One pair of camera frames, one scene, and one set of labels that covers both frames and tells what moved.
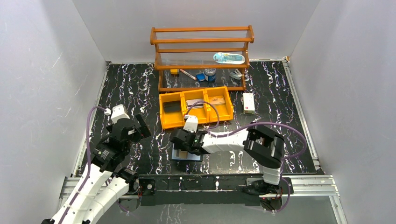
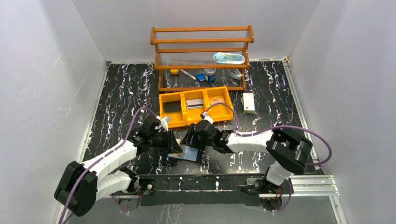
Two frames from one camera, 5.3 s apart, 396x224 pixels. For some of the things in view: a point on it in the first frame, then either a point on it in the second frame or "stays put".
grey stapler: x=236 y=74 stays put
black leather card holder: x=181 y=155 stays put
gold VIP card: x=217 y=100 stays put
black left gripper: x=136 y=130 -> x=168 y=141
